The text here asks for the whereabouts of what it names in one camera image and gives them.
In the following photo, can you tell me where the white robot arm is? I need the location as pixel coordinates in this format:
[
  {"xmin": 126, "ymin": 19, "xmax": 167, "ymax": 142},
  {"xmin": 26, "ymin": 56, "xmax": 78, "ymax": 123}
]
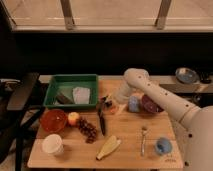
[{"xmin": 114, "ymin": 68, "xmax": 213, "ymax": 171}]

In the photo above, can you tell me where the purple bowl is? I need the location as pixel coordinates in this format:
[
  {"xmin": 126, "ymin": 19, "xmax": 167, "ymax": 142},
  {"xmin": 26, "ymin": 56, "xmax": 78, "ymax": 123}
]
[{"xmin": 141, "ymin": 95, "xmax": 163, "ymax": 114}]

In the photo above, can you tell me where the orange bowl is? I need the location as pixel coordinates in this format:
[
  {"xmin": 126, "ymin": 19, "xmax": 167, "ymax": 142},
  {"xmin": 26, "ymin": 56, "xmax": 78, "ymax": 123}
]
[{"xmin": 40, "ymin": 109, "xmax": 67, "ymax": 133}]

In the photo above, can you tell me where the white folded cloth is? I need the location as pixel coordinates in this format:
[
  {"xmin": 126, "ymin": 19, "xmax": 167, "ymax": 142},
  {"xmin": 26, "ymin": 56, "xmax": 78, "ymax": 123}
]
[{"xmin": 72, "ymin": 87, "xmax": 90, "ymax": 104}]

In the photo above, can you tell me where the blue sponge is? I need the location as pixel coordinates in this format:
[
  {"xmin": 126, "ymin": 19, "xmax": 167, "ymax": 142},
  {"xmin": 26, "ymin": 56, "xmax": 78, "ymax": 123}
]
[{"xmin": 128, "ymin": 96, "xmax": 140, "ymax": 113}]

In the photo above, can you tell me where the green plastic tray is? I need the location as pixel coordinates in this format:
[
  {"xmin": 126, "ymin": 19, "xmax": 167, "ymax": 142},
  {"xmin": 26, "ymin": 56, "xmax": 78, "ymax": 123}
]
[{"xmin": 43, "ymin": 74, "xmax": 98, "ymax": 110}]

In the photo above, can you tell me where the red yellow apple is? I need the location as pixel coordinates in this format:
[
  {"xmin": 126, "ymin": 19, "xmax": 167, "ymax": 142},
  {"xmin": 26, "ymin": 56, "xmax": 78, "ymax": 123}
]
[{"xmin": 68, "ymin": 112, "xmax": 80, "ymax": 126}]

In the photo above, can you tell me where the dark sponge block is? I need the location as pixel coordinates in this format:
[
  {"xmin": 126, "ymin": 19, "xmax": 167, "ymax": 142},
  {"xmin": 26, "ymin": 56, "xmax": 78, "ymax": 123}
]
[{"xmin": 56, "ymin": 94, "xmax": 72, "ymax": 104}]

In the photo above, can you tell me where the bunch of dark grapes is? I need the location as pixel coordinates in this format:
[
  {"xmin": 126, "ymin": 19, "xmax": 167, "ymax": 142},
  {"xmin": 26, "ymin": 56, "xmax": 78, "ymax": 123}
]
[{"xmin": 77, "ymin": 118, "xmax": 97, "ymax": 143}]

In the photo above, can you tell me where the metal fork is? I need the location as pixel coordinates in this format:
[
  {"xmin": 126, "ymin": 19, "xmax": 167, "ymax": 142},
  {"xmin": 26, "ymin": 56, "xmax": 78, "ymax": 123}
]
[{"xmin": 141, "ymin": 126, "xmax": 148, "ymax": 156}]

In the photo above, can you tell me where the yellow banana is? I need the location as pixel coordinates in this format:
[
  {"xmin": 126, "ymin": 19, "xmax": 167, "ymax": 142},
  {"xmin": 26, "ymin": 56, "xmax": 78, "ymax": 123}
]
[{"xmin": 96, "ymin": 135, "xmax": 121, "ymax": 160}]

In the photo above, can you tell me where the white cup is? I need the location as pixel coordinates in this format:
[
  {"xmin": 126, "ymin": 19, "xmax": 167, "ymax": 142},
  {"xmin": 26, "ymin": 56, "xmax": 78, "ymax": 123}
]
[{"xmin": 42, "ymin": 134, "xmax": 64, "ymax": 156}]

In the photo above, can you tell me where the grey plate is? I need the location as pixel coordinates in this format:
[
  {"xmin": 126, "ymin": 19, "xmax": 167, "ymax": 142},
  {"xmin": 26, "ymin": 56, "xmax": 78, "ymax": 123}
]
[{"xmin": 175, "ymin": 67, "xmax": 198, "ymax": 84}]

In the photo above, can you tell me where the blue cup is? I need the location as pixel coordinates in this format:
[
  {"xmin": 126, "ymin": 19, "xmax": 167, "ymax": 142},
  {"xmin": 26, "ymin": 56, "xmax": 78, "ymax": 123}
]
[{"xmin": 155, "ymin": 137, "xmax": 172, "ymax": 155}]

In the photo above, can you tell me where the black chair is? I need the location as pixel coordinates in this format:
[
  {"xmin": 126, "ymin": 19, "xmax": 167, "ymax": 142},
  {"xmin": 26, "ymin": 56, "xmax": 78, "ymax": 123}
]
[{"xmin": 0, "ymin": 73, "xmax": 44, "ymax": 171}]

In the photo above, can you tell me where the black handled knife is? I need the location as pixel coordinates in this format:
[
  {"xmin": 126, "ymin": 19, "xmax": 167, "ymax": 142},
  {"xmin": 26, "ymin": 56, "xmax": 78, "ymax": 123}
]
[{"xmin": 97, "ymin": 102, "xmax": 106, "ymax": 136}]

